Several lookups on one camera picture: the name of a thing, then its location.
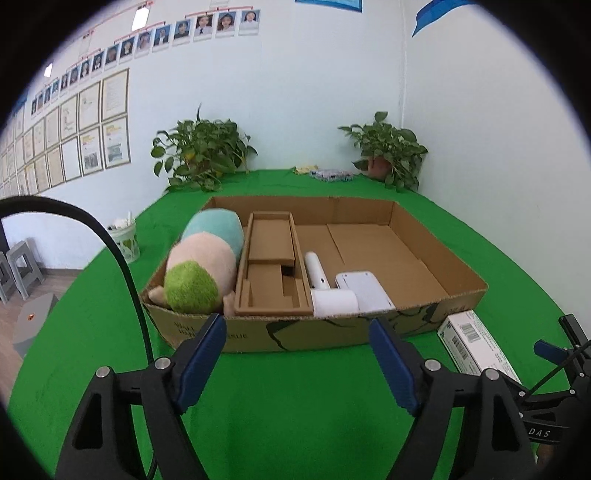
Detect blue wall sign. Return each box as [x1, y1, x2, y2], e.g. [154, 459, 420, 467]
[295, 0, 363, 14]

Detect grey plastic stool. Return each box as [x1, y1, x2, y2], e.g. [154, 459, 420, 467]
[6, 238, 46, 299]
[0, 251, 15, 305]

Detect black cable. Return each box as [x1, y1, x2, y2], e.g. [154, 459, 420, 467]
[0, 196, 160, 480]

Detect large leafy potted plant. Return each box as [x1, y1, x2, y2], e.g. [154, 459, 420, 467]
[151, 104, 258, 193]

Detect wall of framed certificates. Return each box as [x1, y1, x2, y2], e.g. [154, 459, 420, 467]
[0, 68, 133, 199]

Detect grey flat floor object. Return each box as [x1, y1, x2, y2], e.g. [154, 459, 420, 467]
[11, 294, 60, 359]

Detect row of portrait photos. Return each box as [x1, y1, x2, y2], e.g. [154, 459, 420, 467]
[30, 9, 262, 116]

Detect white patterned cup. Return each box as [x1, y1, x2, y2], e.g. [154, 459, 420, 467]
[107, 210, 141, 265]

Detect white flat device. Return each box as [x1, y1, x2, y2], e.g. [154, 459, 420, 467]
[335, 271, 396, 311]

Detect white and green carton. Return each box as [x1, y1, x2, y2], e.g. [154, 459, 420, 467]
[437, 310, 525, 387]

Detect large shallow cardboard box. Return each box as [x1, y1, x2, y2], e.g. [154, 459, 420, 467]
[140, 196, 489, 354]

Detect white wall conduit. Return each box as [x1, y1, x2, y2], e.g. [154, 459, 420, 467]
[398, 25, 411, 127]

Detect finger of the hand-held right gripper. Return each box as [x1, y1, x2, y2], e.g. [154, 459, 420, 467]
[533, 339, 591, 393]
[558, 314, 591, 356]

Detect patterned packet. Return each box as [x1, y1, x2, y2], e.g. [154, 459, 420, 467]
[308, 169, 356, 181]

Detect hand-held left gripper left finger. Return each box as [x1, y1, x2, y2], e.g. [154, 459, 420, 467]
[55, 313, 228, 480]

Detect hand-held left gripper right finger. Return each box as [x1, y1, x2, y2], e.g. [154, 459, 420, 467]
[368, 318, 537, 480]

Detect long narrow cardboard box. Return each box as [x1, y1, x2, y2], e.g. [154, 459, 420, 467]
[234, 211, 315, 317]

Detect white hair dryer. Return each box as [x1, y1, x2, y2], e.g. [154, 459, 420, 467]
[304, 250, 359, 318]

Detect blue wall banner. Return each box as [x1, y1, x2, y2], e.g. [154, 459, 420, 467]
[412, 0, 482, 38]

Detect small plant in red pot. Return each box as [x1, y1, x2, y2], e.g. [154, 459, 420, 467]
[338, 111, 429, 192]

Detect pastel plush toy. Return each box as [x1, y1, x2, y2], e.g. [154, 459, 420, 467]
[148, 209, 245, 317]

